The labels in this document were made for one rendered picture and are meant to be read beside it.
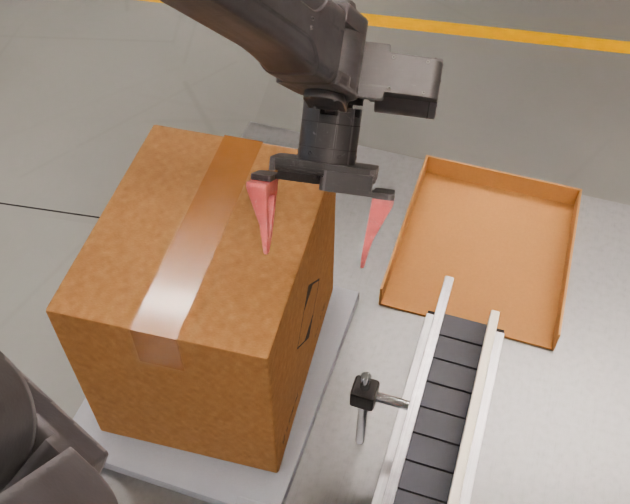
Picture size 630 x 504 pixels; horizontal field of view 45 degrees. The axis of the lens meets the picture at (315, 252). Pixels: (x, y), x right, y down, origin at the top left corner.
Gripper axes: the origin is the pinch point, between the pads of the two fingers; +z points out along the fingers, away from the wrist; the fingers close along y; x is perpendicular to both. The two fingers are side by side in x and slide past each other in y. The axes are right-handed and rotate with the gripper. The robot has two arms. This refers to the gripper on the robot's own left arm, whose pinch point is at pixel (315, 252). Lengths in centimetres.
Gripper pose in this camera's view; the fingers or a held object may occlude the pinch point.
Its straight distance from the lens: 76.5
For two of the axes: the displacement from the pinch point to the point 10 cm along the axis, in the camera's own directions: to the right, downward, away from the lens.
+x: 1.2, -1.8, 9.8
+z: -1.2, 9.7, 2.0
